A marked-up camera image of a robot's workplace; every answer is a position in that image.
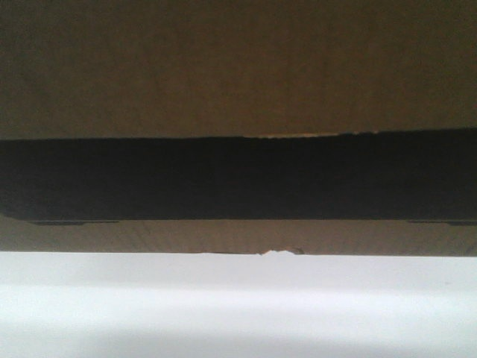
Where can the brown cardboard box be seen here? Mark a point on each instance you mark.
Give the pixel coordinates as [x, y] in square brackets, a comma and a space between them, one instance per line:
[239, 127]

